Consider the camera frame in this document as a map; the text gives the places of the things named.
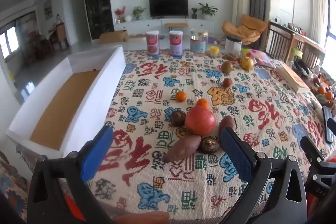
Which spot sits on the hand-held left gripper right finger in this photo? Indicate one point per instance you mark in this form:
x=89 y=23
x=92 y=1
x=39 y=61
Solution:
x=237 y=154

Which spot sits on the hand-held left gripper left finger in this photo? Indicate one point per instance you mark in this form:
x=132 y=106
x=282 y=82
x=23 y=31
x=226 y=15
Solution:
x=97 y=153

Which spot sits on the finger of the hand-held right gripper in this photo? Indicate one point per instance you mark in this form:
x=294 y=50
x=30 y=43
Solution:
x=313 y=151

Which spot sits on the dark brown mangosteen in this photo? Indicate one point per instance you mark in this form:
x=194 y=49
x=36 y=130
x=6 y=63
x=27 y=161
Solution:
x=209 y=144
x=178 y=118

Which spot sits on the purple sweet potato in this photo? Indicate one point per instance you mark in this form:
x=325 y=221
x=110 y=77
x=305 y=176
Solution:
x=181 y=151
x=226 y=123

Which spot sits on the red apple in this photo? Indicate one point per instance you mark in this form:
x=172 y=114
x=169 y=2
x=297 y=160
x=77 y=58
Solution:
x=200 y=119

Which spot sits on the white box with cardboard bottom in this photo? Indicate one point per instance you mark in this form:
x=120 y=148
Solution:
x=86 y=98

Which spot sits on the tangerine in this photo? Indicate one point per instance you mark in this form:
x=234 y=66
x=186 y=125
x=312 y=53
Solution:
x=180 y=96
x=202 y=103

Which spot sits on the black remote control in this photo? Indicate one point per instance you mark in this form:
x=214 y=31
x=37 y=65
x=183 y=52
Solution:
x=328 y=124

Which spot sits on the printed woven tablecloth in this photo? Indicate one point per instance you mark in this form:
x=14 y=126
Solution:
x=157 y=161

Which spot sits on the bowl of assorted fruit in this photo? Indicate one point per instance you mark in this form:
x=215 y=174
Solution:
x=323 y=91

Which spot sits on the small brown passion fruit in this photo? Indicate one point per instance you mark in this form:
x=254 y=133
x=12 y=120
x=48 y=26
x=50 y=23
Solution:
x=226 y=82

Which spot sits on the beige book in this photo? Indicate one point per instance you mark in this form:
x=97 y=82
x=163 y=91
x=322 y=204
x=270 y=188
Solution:
x=292 y=78

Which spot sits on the brown kiwi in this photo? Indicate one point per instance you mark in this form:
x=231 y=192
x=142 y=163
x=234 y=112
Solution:
x=226 y=66

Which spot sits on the yellow pear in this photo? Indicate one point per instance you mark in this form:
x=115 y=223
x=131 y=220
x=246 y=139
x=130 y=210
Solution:
x=247 y=63

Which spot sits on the patterned floor rug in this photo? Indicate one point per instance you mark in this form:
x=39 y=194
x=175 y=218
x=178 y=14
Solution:
x=10 y=187

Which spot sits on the pile of walnuts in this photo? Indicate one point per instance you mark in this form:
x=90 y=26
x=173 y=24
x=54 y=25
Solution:
x=232 y=56

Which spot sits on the colourful plastic bag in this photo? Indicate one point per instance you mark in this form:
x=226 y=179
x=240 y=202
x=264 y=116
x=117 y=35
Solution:
x=258 y=56

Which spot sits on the small yellow jar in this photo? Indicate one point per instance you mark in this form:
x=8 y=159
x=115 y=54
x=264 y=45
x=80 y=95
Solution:
x=214 y=51

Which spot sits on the clear jar with black lid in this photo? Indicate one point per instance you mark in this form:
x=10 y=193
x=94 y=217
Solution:
x=232 y=45

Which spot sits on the wooden slatted chair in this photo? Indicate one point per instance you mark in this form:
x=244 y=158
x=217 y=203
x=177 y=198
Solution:
x=278 y=41

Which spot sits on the clear jar with gold lid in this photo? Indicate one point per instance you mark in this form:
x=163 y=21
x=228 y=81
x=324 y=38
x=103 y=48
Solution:
x=199 y=40

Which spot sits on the wooden dining chair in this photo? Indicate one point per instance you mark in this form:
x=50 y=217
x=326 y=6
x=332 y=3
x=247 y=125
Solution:
x=61 y=35

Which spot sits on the pink labelled can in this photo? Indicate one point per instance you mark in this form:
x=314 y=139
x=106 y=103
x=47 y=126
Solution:
x=153 y=43

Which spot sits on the orange lounge chair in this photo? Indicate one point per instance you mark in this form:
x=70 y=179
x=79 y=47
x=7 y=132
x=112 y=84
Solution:
x=244 y=28

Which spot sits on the purple labelled can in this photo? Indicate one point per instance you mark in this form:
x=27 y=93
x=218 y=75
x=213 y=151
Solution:
x=176 y=43

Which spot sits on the white television cabinet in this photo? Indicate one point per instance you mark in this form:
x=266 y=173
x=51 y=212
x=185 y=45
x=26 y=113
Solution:
x=141 y=25

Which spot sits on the white globe lamp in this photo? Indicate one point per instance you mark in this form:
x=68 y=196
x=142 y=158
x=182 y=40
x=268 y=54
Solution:
x=127 y=18

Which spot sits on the red flower bouquet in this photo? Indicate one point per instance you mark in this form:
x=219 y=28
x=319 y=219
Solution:
x=120 y=13

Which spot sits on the small wooden stool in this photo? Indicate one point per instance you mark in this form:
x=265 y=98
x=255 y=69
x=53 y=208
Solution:
x=176 y=25

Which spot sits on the large leafy potted plant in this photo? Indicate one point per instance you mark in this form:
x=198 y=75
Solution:
x=208 y=11

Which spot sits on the green potted plant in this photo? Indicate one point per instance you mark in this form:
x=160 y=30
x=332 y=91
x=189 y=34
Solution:
x=138 y=12

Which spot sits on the small dark potted plant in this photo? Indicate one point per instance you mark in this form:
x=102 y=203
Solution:
x=194 y=13

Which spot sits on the white sheer curtain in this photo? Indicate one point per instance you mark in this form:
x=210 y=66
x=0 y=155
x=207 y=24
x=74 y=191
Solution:
x=317 y=3

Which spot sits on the black television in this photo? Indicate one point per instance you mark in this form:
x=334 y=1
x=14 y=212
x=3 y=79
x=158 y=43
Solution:
x=168 y=5

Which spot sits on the framed wall picture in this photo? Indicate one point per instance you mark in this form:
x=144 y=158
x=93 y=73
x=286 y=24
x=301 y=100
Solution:
x=47 y=8

